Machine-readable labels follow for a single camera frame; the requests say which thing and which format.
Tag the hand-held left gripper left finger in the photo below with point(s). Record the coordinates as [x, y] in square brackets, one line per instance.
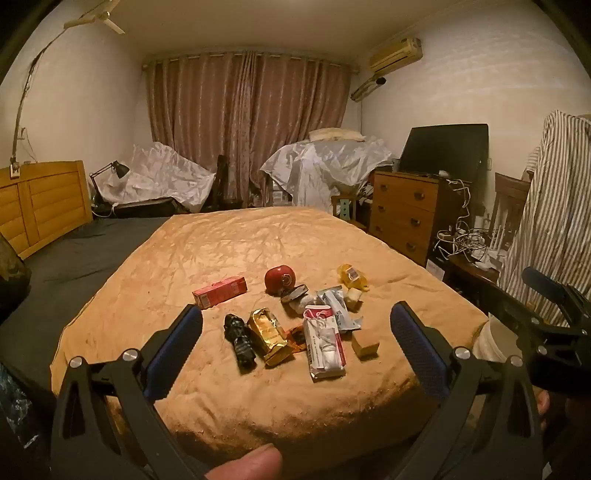
[182, 337]

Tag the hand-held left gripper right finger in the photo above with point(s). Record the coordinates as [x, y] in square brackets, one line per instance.
[415, 350]

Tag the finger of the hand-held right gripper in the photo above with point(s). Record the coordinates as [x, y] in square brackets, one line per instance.
[545, 279]
[508, 310]

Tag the white bucket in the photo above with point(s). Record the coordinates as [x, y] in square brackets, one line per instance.
[491, 341]

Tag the small cardboard box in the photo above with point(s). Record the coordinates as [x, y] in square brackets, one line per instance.
[365, 346]

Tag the black plastic wrapper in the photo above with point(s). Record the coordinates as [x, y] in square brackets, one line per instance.
[240, 344]

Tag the gold foil packet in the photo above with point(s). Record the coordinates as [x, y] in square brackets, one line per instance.
[268, 334]

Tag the red and white packet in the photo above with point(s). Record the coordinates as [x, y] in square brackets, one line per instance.
[323, 346]

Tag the orange wrapper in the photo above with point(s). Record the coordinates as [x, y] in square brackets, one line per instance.
[297, 339]

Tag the person's right hand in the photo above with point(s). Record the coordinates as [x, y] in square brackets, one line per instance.
[544, 407]

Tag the person's left hand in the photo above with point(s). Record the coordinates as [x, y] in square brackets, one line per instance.
[247, 464]

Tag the low wooden table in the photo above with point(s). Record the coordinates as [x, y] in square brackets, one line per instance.
[471, 277]

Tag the pink box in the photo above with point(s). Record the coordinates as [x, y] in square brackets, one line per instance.
[219, 291]

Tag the beige foam block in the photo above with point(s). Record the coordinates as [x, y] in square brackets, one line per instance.
[353, 296]

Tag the striped shirt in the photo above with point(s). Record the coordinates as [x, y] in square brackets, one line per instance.
[554, 194]

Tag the brown slatted chair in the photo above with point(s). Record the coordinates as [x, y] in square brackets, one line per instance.
[508, 198]

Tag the white crumpled wrapper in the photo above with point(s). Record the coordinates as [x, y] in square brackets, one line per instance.
[333, 300]

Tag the yellow plastic wrapper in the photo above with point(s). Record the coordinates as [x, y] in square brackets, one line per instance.
[353, 274]

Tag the red round tin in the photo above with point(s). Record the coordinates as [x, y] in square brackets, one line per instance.
[278, 278]

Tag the dark grey bed sheet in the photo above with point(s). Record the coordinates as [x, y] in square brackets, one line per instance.
[83, 258]

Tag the wooden dresser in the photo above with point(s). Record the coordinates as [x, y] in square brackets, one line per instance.
[401, 207]

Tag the small wooden chair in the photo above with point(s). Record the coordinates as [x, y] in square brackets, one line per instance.
[344, 208]

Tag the white plastic cover sheet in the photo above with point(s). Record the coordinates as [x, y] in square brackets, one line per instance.
[323, 161]
[157, 175]

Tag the black monitor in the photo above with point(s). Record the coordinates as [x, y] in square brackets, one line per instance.
[443, 147]

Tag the black desk lamp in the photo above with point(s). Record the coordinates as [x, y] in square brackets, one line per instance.
[121, 170]

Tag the dark bag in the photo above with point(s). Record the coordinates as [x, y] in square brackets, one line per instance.
[11, 277]

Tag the clear plastic bag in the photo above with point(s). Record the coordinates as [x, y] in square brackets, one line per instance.
[14, 415]

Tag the brown curtain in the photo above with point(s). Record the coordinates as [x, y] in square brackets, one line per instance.
[231, 115]

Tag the white pillow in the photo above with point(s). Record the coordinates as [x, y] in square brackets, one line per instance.
[334, 134]

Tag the beige air conditioner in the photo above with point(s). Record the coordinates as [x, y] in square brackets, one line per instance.
[395, 55]

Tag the beige wall pipe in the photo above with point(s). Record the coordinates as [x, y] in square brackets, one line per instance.
[364, 90]

